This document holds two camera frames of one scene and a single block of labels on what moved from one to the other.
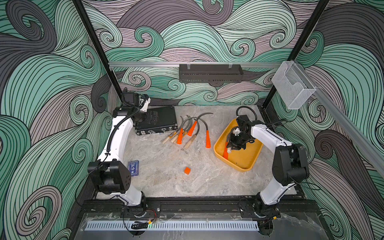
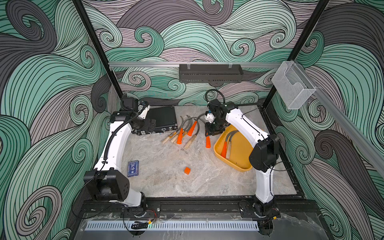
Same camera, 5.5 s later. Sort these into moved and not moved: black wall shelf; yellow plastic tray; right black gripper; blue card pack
Moved: right black gripper
Not moved: yellow plastic tray; blue card pack; black wall shelf
